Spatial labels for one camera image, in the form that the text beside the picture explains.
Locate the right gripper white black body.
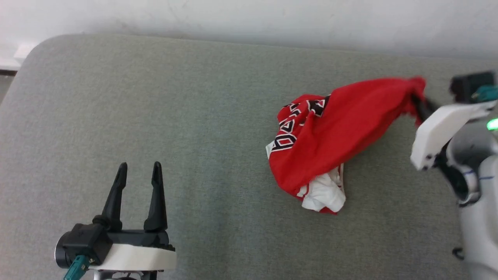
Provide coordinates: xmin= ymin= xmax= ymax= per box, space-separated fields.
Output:
xmin=410 ymin=100 xmax=498 ymax=172

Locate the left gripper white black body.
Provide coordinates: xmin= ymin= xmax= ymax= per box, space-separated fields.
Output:
xmin=89 ymin=229 xmax=177 ymax=273

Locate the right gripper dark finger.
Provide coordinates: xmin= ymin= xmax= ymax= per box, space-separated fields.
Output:
xmin=412 ymin=94 xmax=436 ymax=122

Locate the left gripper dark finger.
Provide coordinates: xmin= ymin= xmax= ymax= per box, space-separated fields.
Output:
xmin=93 ymin=162 xmax=128 ymax=232
xmin=144 ymin=161 xmax=168 ymax=233

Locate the red jersey with white trim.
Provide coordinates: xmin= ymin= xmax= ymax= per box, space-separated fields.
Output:
xmin=266 ymin=77 xmax=427 ymax=215

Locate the grey-green fabric sofa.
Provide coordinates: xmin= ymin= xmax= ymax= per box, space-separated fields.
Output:
xmin=0 ymin=34 xmax=498 ymax=280

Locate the white wall baseboard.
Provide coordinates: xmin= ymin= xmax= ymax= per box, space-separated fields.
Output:
xmin=0 ymin=40 xmax=38 ymax=76

